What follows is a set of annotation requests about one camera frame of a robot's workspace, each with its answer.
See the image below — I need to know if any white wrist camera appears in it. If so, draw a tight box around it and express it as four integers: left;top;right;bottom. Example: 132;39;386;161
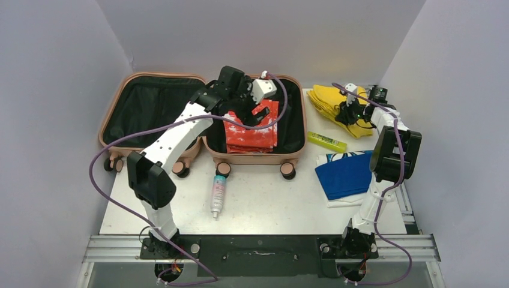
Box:
345;83;358;106
251;79;277;104

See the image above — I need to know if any blue cloth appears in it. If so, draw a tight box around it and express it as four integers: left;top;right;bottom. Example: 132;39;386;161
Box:
314;151;376;201

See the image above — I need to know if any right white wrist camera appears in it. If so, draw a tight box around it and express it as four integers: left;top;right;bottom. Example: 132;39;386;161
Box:
345;83;358;106

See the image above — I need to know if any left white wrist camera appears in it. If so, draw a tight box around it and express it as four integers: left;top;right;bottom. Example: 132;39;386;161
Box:
251;79;277;104

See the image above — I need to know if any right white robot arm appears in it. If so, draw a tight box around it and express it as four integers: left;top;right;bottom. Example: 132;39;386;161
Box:
333;83;422;257

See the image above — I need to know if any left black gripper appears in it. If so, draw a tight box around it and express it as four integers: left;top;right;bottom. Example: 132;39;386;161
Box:
228;77;269;130

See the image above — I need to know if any white pink spray bottle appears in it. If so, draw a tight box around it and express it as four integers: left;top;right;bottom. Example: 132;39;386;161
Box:
210;175;226;219

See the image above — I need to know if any white printed cloth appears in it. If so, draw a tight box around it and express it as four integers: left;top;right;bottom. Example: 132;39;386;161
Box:
316;150;376;209

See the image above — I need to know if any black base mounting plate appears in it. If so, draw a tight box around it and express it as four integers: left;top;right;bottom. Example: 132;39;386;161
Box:
139;235;379;278

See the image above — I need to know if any pink hard-shell suitcase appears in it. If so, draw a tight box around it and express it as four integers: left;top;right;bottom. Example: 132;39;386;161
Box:
98;72;307;178

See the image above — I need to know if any aluminium frame rail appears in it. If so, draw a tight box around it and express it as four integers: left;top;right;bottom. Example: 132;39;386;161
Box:
79;235;445;287

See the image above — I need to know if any red white tie-dye cloth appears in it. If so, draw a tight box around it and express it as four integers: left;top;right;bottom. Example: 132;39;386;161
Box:
224;100;279;154

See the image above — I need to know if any yellow cloth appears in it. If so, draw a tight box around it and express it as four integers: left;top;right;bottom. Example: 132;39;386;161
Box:
307;85;373;139

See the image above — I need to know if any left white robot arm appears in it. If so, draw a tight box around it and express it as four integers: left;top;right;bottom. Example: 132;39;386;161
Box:
127;66;277;258

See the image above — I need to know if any yellow green tube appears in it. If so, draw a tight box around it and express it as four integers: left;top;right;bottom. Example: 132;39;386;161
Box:
307;131;347;153

